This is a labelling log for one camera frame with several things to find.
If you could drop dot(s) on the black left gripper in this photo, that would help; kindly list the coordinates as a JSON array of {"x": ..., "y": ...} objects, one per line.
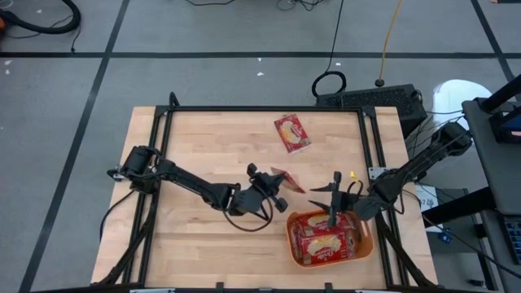
[{"x": 246, "y": 201}]

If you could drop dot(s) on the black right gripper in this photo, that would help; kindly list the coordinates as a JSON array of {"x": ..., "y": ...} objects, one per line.
[{"x": 352, "y": 202}]

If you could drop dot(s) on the orange plastic basket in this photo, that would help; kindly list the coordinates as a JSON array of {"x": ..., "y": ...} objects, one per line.
[{"x": 366, "y": 252}]

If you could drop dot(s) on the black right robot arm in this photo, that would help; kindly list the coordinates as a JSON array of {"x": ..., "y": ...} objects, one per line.
[{"x": 411, "y": 169}]

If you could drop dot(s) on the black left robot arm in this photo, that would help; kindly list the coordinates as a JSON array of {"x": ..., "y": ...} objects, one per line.
[{"x": 191, "y": 183}]

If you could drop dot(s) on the white paper label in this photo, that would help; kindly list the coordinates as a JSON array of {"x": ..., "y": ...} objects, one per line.
[{"x": 426, "y": 201}]

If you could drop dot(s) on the black computer tower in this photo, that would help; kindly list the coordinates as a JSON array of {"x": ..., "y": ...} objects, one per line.
[{"x": 366, "y": 97}]

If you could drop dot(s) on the black desk beam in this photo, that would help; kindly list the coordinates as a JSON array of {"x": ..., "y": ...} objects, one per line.
[{"x": 460, "y": 205}]

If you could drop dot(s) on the grey side desk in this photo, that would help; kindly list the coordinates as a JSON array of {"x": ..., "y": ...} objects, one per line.
[{"x": 496, "y": 175}]

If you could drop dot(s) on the black keyboard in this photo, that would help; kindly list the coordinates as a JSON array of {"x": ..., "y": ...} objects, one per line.
[{"x": 513, "y": 240}]

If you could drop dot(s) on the dark device with blue screen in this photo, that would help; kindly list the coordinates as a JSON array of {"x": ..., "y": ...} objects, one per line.
[{"x": 506, "y": 126}]

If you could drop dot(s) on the black monitor pole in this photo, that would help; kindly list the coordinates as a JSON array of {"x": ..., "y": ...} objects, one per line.
[{"x": 502, "y": 93}]

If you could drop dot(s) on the black metal table frame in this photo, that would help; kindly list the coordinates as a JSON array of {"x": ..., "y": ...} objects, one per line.
[{"x": 260, "y": 108}]

